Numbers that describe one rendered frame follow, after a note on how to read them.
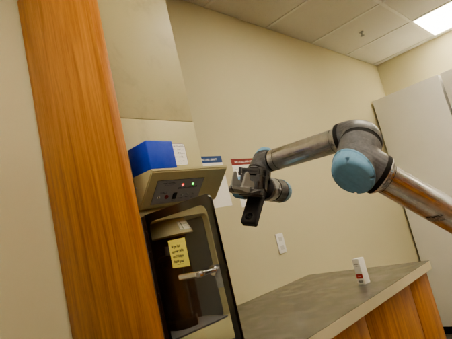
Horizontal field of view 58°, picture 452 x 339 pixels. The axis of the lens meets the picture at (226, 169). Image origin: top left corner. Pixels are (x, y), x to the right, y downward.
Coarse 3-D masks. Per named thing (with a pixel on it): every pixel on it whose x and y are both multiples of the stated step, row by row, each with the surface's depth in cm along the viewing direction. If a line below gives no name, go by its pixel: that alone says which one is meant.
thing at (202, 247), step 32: (160, 224) 116; (192, 224) 106; (160, 256) 116; (192, 256) 106; (224, 256) 99; (160, 288) 117; (192, 288) 107; (224, 288) 99; (192, 320) 108; (224, 320) 99
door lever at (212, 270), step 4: (212, 268) 101; (188, 272) 101; (192, 272) 99; (196, 272) 98; (200, 272) 98; (204, 272) 99; (208, 272) 99; (212, 272) 100; (216, 272) 100; (180, 276) 102; (184, 276) 101; (188, 276) 100; (192, 276) 99; (196, 276) 98; (200, 276) 97
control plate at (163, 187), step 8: (160, 184) 122; (168, 184) 124; (176, 184) 126; (184, 184) 129; (200, 184) 134; (160, 192) 123; (168, 192) 126; (184, 192) 131; (152, 200) 123; (160, 200) 125; (168, 200) 128; (176, 200) 130
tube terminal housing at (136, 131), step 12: (132, 120) 131; (144, 120) 135; (156, 120) 138; (132, 132) 130; (144, 132) 133; (156, 132) 137; (168, 132) 141; (180, 132) 145; (192, 132) 149; (132, 144) 129; (192, 144) 147; (192, 156) 146
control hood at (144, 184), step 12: (168, 168) 122; (180, 168) 125; (192, 168) 128; (204, 168) 132; (216, 168) 136; (144, 180) 119; (156, 180) 120; (204, 180) 135; (216, 180) 139; (144, 192) 120; (204, 192) 138; (216, 192) 143; (144, 204) 121; (156, 204) 125; (168, 204) 129
